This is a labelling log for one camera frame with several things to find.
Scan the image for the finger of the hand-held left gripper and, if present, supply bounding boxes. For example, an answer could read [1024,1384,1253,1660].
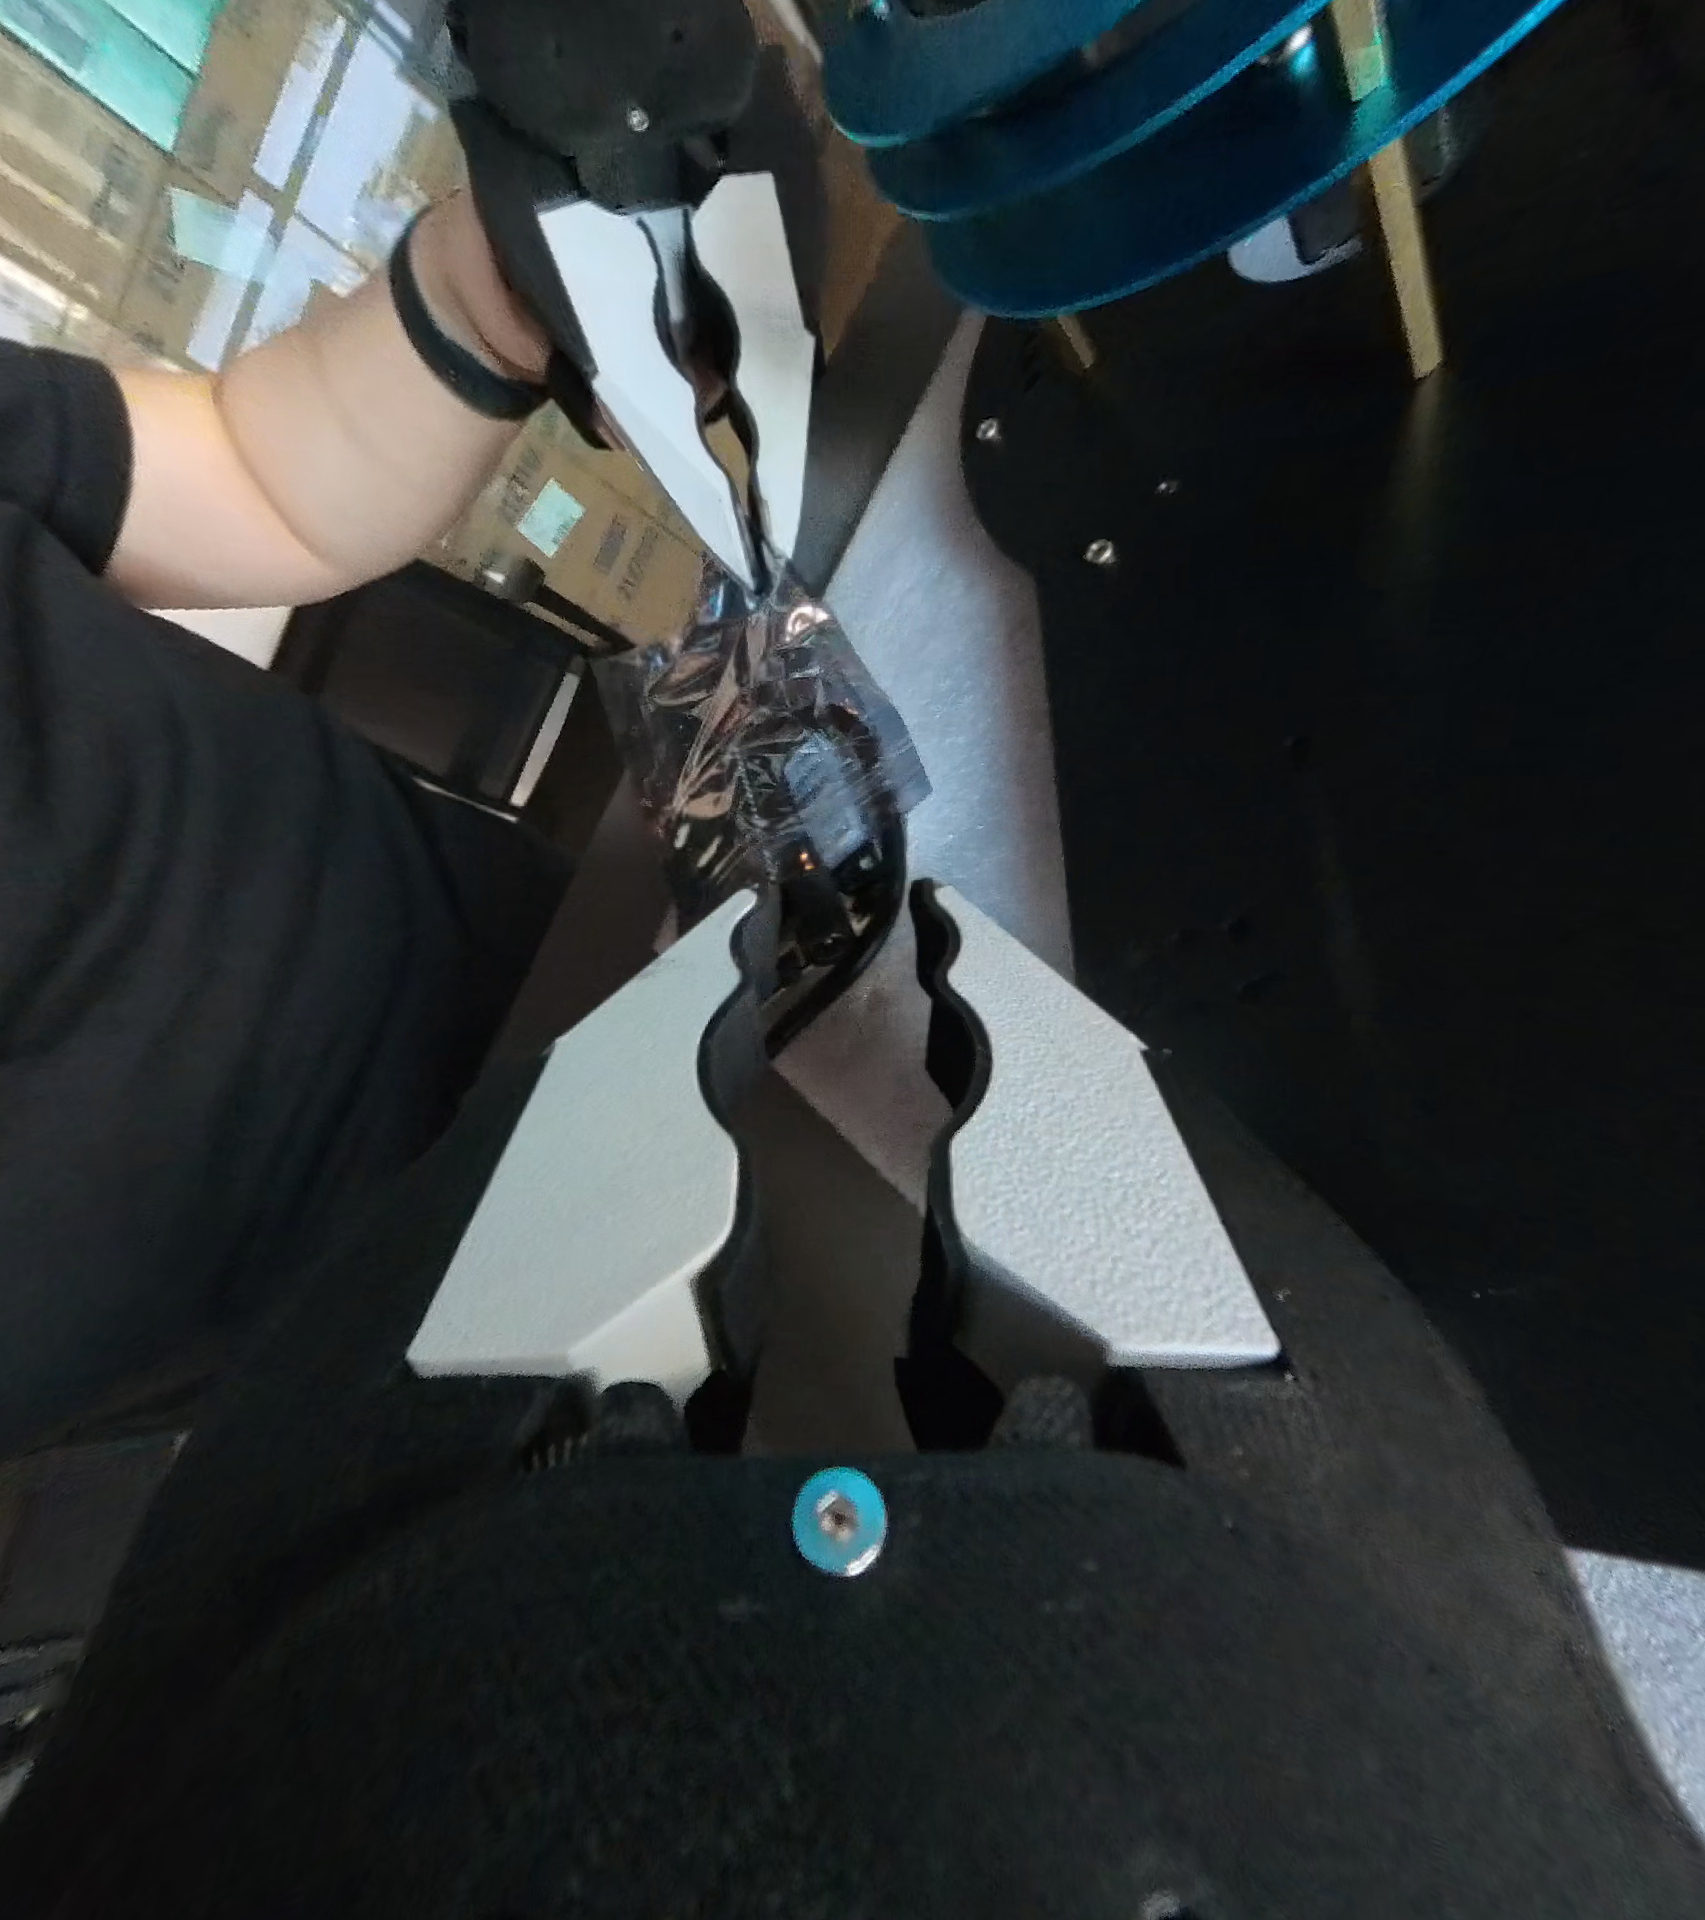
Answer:
[532,199,774,596]
[678,165,830,596]

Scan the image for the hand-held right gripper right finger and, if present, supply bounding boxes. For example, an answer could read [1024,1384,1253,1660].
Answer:
[906,877,1285,1419]

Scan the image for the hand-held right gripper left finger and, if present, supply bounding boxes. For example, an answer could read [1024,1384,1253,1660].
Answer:
[406,884,794,1419]

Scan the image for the silver plastic parts bag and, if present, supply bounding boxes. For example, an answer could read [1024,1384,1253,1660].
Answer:
[584,584,944,966]

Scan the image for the black circuit board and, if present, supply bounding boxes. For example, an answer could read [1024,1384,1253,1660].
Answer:
[702,707,900,917]

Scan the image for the person's left forearm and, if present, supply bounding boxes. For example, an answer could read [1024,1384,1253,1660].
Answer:
[111,206,538,623]

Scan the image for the person's left hand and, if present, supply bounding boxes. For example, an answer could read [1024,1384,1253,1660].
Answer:
[434,186,578,408]

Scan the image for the black wristband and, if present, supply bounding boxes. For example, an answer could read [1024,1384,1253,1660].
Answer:
[382,197,559,427]

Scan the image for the stacked cardboard boxes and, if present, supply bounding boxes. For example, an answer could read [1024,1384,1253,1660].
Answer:
[434,404,719,646]

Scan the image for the white foam sheet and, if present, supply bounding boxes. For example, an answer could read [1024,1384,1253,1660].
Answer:
[786,315,1705,1920]

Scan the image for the black metal base plate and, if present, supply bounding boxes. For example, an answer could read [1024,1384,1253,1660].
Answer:
[951,0,1705,1597]

